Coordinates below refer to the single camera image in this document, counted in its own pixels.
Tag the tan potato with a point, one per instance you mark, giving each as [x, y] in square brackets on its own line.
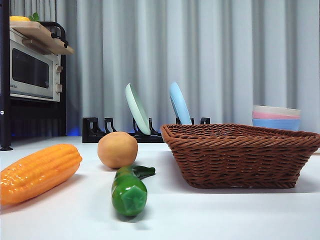
[117, 150]

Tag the green cucumber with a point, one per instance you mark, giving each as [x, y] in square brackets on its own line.
[127, 192]

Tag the brown wicker basket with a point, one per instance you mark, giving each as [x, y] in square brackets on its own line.
[237, 160]

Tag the orange plastic corn cob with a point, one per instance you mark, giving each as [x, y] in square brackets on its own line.
[37, 175]

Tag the pale blue plate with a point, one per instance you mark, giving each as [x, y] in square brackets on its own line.
[180, 105]

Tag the pale green plate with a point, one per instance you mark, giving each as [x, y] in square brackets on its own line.
[136, 110]

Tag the black dish rack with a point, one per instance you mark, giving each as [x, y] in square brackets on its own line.
[91, 136]

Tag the grey curtain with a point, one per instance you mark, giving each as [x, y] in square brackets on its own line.
[225, 50]

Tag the pink bowl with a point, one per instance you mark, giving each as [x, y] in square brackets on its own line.
[275, 116]

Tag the blue bowl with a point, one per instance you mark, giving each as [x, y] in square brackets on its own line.
[275, 123]

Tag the cream bowl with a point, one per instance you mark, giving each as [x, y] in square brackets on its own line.
[275, 110]

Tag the white toaster oven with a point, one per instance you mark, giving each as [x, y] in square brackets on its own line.
[32, 70]

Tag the wooden cutting board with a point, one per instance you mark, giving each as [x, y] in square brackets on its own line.
[37, 33]

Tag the green leaves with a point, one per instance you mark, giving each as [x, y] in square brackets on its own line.
[35, 17]

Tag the yellow fruit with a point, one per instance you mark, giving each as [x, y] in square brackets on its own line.
[18, 18]

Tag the black metal shelf frame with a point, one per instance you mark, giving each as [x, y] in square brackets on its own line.
[5, 75]

